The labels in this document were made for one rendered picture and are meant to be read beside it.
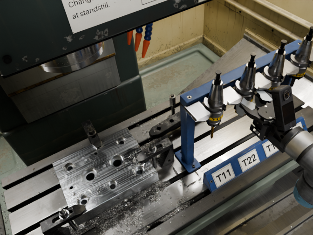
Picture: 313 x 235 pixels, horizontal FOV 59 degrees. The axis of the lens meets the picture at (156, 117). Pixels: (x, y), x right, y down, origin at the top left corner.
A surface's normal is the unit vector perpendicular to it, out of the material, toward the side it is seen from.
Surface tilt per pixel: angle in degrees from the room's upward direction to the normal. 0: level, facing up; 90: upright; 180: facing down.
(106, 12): 90
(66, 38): 90
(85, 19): 90
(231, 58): 24
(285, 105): 59
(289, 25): 90
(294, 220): 8
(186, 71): 0
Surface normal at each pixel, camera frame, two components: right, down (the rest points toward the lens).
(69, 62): 0.31, 0.70
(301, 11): -0.86, 0.42
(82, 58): 0.60, 0.56
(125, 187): -0.08, -0.66
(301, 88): -0.43, -0.44
